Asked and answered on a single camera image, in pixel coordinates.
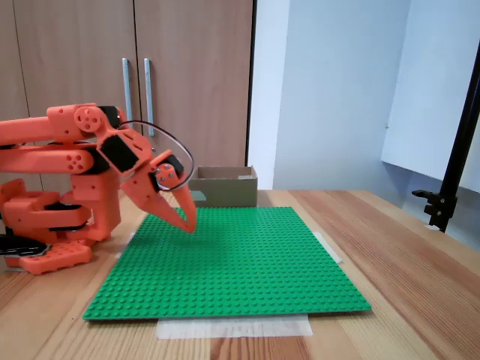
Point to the short masking tape strip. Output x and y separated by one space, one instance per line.
123 249
330 249

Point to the brown cardboard box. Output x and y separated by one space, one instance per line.
232 191

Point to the brown wooden cabinet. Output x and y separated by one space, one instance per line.
187 75

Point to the white wall panel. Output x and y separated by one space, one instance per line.
423 93

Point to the long masking tape strip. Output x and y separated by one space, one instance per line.
232 330

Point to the small white tape piece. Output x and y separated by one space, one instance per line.
432 227

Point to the green lego baseplate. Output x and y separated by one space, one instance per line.
243 281

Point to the black stand with clamp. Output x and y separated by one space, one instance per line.
437 210

